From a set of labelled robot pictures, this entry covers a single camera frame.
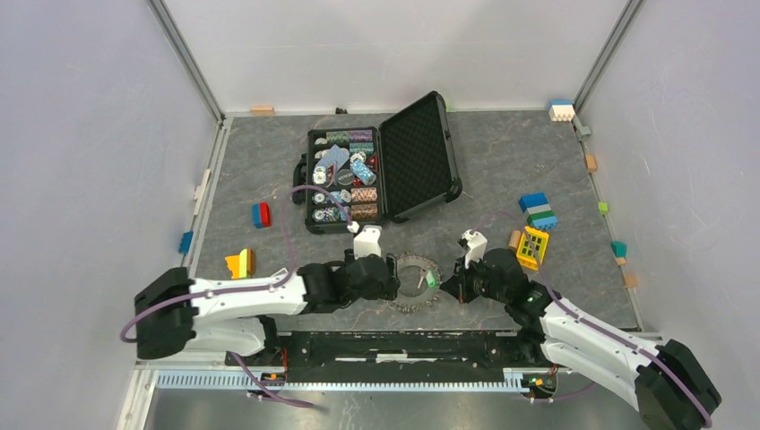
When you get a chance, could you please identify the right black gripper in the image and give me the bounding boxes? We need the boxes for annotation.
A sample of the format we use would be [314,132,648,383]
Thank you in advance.
[439,253,509,305]

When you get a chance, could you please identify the green key tag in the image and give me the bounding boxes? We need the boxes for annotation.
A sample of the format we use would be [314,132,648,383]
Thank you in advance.
[417,268,439,290]

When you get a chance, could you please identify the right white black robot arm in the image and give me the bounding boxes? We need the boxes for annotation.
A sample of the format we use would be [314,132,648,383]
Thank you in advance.
[441,248,722,429]

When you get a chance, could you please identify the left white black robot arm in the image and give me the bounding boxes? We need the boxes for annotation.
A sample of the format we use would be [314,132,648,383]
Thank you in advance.
[123,254,399,366]

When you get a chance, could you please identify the wooden cylinder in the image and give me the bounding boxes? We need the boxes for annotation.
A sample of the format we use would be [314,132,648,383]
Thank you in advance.
[507,230,522,251]

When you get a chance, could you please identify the yellow window brick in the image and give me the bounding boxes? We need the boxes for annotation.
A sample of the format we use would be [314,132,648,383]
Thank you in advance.
[515,226,550,271]

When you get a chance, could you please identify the blue green brick stack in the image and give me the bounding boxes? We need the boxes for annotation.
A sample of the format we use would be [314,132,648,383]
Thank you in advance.
[518,193,558,231]

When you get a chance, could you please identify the black dealer button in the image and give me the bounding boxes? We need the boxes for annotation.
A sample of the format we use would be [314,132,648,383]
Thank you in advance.
[335,169,355,186]

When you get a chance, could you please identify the black poker chip case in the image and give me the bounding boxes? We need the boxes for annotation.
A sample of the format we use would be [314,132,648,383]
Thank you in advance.
[293,91,462,234]

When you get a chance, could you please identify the red blue brick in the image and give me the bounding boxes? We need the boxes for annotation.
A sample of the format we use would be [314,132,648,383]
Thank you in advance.
[251,202,272,229]

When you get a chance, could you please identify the yellow orange brick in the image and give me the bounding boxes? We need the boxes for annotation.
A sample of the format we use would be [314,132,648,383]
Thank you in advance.
[225,248,255,280]

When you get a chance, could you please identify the teal brick right edge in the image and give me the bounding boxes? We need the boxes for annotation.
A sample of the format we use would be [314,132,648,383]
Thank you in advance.
[610,240,627,258]

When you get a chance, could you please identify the tan block right edge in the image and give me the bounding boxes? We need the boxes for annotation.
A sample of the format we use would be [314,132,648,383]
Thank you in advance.
[623,272,639,289]

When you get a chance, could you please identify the orange block right edge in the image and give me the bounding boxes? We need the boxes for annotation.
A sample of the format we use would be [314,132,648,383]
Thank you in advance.
[584,154,598,174]

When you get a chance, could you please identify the white blue corner brick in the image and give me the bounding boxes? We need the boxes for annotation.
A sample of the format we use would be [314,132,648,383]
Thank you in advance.
[548,99,575,122]

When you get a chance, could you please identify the tan wooden block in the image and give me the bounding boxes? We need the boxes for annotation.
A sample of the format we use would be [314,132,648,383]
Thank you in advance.
[249,106,275,116]

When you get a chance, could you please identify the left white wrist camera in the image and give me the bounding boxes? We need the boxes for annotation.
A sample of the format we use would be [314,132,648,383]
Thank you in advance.
[347,221,383,258]

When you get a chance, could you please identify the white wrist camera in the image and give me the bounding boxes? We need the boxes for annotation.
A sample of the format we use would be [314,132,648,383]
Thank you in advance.
[347,221,383,258]
[458,229,488,269]

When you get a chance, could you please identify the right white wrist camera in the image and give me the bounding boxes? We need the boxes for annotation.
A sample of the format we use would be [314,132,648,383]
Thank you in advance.
[458,229,488,269]

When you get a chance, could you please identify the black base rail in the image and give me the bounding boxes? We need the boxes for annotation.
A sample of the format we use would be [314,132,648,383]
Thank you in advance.
[243,330,553,383]

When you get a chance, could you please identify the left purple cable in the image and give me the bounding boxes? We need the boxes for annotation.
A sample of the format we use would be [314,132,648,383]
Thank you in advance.
[118,185,358,346]

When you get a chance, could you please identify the blue brick on left rail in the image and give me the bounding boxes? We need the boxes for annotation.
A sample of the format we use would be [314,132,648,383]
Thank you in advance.
[177,230,194,255]

